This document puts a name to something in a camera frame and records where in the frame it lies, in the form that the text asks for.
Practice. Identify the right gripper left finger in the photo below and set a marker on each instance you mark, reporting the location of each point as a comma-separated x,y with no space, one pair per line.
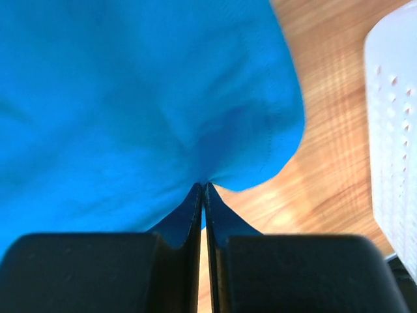
153,271

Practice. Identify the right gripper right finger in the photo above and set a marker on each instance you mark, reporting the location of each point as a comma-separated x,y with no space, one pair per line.
254,272

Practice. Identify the blue t-shirt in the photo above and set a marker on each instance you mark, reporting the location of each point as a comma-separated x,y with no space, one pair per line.
112,110

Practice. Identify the white plastic basket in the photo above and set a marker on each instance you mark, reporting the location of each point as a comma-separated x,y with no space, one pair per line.
390,72

